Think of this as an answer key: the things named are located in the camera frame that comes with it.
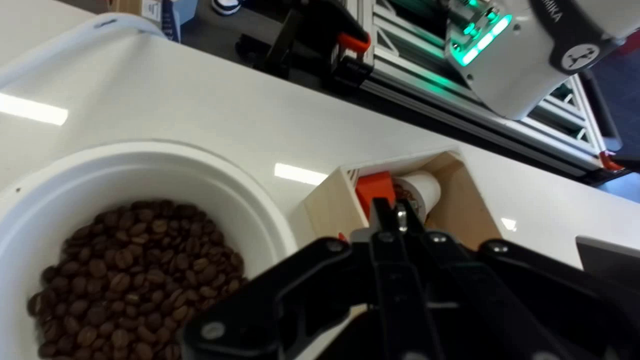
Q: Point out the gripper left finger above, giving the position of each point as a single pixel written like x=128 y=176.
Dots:
x=280 y=305

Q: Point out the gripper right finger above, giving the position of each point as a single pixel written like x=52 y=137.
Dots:
x=530 y=290

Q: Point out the white bowl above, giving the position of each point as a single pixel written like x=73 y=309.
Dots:
x=150 y=170

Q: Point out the light wooden box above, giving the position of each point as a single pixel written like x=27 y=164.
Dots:
x=330 y=205

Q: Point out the white paper cup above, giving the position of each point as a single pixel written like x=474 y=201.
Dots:
x=425 y=187

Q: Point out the heap of brown coffee beans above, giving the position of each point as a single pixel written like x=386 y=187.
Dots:
x=135 y=280

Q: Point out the orange plastic piece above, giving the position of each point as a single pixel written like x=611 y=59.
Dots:
x=372 y=185

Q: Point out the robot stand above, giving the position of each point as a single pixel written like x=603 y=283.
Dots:
x=425 y=75

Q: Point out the blue box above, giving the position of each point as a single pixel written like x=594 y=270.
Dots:
x=175 y=17

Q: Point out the cardboard box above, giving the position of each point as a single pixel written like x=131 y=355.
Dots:
x=132 y=7

